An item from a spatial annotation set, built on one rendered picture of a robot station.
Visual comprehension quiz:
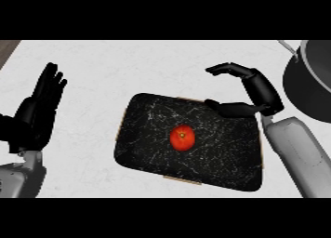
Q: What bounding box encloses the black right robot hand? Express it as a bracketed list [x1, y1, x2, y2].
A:
[204, 61, 285, 119]

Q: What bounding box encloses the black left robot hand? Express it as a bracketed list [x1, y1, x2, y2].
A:
[0, 61, 68, 154]

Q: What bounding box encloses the dark grey pot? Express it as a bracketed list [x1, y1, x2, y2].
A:
[278, 40, 331, 125]

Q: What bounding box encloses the black marbled tray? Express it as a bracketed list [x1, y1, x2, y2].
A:
[112, 92, 266, 192]

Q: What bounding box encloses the red tomato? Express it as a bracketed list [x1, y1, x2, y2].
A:
[168, 124, 197, 152]

